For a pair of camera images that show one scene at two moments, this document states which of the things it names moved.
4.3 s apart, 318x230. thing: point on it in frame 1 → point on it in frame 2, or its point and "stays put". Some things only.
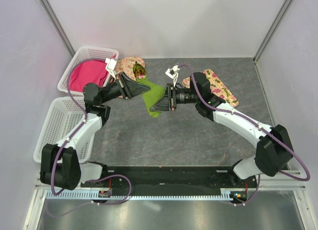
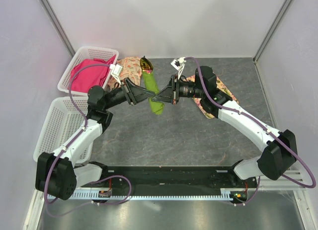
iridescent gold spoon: (139, 70) → (146, 65)
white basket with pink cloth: (88, 66) stays put
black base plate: (171, 180) stays put
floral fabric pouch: (125, 64) stays put
